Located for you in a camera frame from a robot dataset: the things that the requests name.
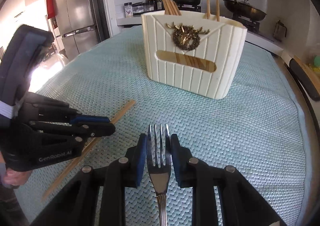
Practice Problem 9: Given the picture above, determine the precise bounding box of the silver metal fork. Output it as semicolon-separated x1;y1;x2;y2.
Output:
146;124;171;226

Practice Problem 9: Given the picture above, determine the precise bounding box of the wooden chopstick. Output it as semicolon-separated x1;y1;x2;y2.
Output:
41;100;136;201
216;0;220;22

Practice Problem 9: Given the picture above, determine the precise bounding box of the person's left hand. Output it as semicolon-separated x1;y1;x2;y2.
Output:
0;154;33;186

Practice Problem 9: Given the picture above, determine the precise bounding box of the light blue woven mat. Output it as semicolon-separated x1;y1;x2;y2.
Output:
15;25;308;226

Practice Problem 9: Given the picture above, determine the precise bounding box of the stainless steel refrigerator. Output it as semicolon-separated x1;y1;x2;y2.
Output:
53;0;100;61

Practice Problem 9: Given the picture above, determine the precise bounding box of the white ribbed utensil holder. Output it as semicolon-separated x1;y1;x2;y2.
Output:
142;11;247;99

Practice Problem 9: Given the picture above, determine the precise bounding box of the white spice jar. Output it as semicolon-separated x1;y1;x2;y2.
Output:
124;2;133;18

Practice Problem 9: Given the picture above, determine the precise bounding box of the chopstick bundle in holder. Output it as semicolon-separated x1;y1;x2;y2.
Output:
162;0;181;16

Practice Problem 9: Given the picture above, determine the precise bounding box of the black cutting board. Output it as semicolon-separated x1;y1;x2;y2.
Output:
289;57;319;102

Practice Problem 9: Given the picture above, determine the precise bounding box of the black gas stove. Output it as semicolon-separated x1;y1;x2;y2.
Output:
175;3;276;40

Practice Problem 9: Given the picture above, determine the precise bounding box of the wooden cutting board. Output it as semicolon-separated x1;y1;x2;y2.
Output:
293;55;319;93

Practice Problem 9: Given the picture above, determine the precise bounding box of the chopstick upright in holder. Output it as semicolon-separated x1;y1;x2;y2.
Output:
206;0;211;19

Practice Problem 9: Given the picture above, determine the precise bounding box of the bag with yellow green items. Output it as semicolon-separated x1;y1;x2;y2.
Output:
309;43;320;76

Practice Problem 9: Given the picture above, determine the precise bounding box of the black wok with glass lid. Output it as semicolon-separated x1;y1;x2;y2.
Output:
223;0;266;22

